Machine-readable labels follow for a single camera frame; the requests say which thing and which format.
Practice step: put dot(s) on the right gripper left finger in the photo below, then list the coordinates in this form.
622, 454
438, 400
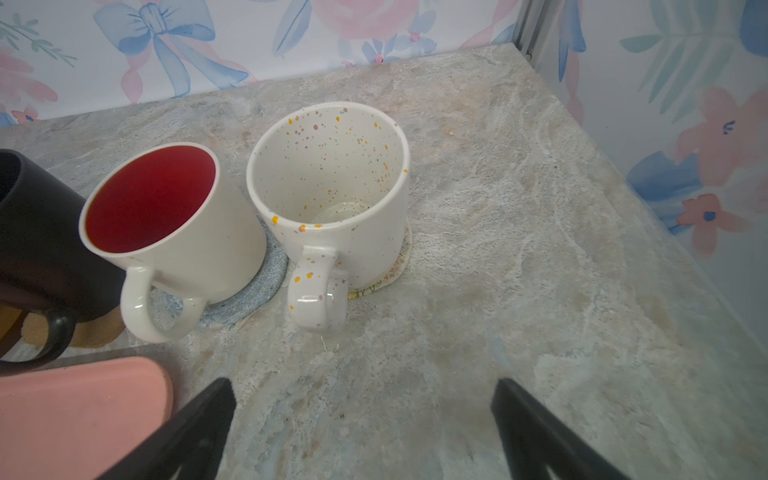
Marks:
189, 445

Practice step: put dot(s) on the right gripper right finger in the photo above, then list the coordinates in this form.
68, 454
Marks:
537, 445

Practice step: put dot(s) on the grey blue woven coaster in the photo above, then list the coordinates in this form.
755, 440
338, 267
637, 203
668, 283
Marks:
252, 294

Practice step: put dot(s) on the paw shaped wooden coaster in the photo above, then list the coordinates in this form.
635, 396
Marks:
92, 334

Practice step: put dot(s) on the black mug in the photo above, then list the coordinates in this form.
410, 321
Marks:
45, 267

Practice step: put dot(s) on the red interior white mug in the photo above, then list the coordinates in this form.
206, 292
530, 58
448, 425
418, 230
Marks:
145, 201

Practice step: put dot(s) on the cream mug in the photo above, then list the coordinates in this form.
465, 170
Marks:
332, 181

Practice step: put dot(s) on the brown cork round coaster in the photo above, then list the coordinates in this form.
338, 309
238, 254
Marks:
11, 322

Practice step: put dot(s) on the pink tray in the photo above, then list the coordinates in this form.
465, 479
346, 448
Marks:
77, 422

